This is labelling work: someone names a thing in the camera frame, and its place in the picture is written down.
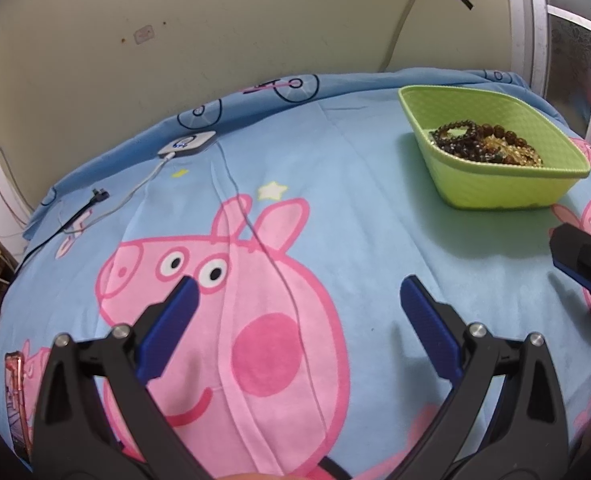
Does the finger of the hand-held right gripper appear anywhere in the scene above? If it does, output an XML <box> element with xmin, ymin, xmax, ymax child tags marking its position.
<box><xmin>549</xmin><ymin>222</ymin><xmax>591</xmax><ymax>313</ymax></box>

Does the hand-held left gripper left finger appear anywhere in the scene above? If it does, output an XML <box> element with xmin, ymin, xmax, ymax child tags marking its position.
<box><xmin>30</xmin><ymin>276</ymin><xmax>211</xmax><ymax>480</ymax></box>

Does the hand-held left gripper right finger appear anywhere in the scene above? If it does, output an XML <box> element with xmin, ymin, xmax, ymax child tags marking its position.
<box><xmin>390</xmin><ymin>275</ymin><xmax>571</xmax><ymax>480</ymax></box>

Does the green plastic basket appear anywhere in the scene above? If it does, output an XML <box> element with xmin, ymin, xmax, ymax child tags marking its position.
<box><xmin>398</xmin><ymin>85</ymin><xmax>591</xmax><ymax>210</ymax></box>

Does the yellow bead bracelet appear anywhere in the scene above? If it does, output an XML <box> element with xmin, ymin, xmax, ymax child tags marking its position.
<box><xmin>495</xmin><ymin>142</ymin><xmax>544</xmax><ymax>167</ymax></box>

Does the purple bead bracelet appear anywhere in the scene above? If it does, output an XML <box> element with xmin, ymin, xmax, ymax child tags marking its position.
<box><xmin>438</xmin><ymin>137</ymin><xmax>496</xmax><ymax>162</ymax></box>

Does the cartoon pig printed bed sheet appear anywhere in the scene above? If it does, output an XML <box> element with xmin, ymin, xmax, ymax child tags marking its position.
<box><xmin>0</xmin><ymin>69</ymin><xmax>591</xmax><ymax>480</ymax></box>

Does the white charger box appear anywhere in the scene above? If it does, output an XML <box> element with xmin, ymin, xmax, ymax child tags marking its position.
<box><xmin>158</xmin><ymin>130</ymin><xmax>217</xmax><ymax>157</ymax></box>

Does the brown bead bracelet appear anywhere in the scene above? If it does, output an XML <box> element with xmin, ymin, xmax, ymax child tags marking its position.
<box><xmin>478</xmin><ymin>123</ymin><xmax>532</xmax><ymax>154</ymax></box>

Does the white cable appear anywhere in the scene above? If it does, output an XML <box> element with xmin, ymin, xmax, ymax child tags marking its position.
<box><xmin>58</xmin><ymin>152</ymin><xmax>177</xmax><ymax>235</ymax></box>

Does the black plug cable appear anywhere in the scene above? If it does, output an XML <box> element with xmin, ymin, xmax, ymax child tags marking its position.
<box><xmin>18</xmin><ymin>187</ymin><xmax>111</xmax><ymax>273</ymax></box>

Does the dark bead bracelet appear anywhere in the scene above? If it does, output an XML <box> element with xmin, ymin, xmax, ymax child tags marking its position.
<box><xmin>431</xmin><ymin>120</ymin><xmax>480</xmax><ymax>144</ymax></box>

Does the window frame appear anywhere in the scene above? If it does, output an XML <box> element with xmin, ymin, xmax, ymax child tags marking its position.
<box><xmin>504</xmin><ymin>0</ymin><xmax>591</xmax><ymax>138</ymax></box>

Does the beige wall cable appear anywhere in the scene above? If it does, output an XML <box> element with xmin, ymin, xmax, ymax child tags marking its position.
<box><xmin>379</xmin><ymin>0</ymin><xmax>427</xmax><ymax>74</ymax></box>

